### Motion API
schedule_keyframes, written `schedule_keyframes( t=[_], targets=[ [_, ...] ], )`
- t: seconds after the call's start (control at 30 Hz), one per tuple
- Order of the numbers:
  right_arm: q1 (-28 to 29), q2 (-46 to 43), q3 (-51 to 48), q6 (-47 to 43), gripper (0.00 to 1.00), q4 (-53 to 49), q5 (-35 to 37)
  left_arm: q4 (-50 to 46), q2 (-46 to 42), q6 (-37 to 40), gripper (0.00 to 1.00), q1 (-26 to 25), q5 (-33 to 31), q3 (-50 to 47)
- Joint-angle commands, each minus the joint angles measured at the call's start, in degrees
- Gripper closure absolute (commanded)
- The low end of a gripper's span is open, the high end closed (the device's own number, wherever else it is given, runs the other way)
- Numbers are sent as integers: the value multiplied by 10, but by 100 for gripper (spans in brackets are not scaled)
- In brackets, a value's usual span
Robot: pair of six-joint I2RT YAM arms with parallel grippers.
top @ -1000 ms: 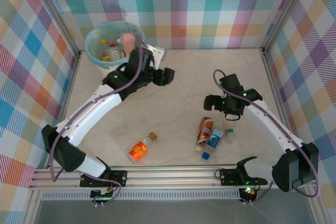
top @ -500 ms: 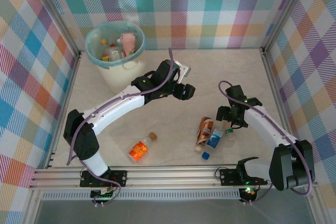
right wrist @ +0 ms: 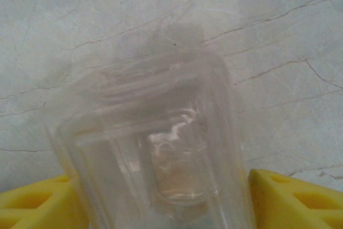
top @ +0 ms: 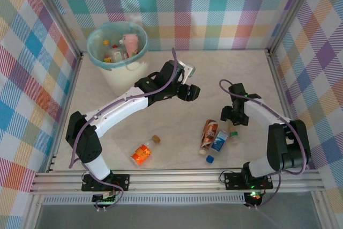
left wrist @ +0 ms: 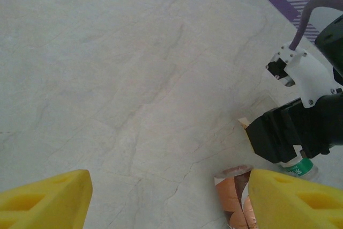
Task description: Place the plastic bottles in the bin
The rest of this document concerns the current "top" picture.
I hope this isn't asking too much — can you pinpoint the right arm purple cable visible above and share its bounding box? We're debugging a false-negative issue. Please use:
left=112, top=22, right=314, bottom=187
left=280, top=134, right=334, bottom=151
left=219, top=78, right=309, bottom=210

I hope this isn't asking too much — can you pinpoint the aluminium side rail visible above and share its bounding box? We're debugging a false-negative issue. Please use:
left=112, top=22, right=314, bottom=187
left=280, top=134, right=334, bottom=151
left=265, top=49, right=322, bottom=172
left=29, top=51, right=84, bottom=187

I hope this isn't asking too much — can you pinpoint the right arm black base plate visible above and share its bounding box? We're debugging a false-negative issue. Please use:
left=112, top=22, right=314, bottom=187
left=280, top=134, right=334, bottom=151
left=223, top=172, right=274, bottom=190

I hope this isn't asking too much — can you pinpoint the slotted grey cable duct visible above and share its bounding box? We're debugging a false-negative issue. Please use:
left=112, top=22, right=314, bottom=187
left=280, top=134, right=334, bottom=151
left=42, top=195, right=249, bottom=206

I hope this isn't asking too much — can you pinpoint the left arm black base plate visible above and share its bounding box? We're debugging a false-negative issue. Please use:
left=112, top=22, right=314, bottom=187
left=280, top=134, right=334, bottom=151
left=81, top=174, right=131, bottom=193

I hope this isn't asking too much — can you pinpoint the blue label bottle blue cap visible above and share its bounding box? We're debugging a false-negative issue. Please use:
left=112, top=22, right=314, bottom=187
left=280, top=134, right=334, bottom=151
left=205, top=129, right=230, bottom=165

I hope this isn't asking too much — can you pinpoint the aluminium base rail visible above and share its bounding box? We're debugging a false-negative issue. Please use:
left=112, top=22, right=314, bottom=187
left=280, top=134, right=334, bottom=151
left=29, top=168, right=324, bottom=195

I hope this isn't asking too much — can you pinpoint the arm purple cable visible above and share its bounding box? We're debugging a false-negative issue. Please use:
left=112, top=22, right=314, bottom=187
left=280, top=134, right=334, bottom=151
left=68, top=48, right=185, bottom=169
left=219, top=78, right=309, bottom=210

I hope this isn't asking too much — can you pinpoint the orange label bottle gold cap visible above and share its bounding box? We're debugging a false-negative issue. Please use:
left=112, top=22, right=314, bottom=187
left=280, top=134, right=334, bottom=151
left=130, top=134, right=162, bottom=168

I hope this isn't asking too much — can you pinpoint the clear plastic bottle white cap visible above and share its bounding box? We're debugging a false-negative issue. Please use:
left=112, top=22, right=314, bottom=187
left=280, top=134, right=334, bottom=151
left=110, top=40, right=130, bottom=62

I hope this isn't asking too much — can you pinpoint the clear bottle green band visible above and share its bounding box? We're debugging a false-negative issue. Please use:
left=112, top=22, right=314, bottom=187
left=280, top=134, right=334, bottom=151
left=226, top=123, right=240, bottom=145

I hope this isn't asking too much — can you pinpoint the aluminium corner post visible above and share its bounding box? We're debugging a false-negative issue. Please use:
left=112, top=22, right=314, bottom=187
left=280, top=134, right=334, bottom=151
left=25, top=0, right=83, bottom=58
left=267, top=0, right=321, bottom=55

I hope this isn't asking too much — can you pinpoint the brown label plastic bottle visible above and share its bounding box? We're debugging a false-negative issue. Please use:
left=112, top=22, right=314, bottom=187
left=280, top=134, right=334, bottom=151
left=198, top=119, right=220, bottom=157

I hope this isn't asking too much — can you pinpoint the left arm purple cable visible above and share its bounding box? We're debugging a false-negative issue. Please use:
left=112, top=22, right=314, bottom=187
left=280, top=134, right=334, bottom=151
left=68, top=48, right=185, bottom=169

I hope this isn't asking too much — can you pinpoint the white waste bin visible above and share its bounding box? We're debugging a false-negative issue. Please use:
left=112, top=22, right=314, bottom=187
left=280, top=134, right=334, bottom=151
left=86, top=21, right=150, bottom=97

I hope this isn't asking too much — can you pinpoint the blue plastic bin liner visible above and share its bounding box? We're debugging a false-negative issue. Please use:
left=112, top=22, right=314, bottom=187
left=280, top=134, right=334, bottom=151
left=86, top=21, right=150, bottom=70

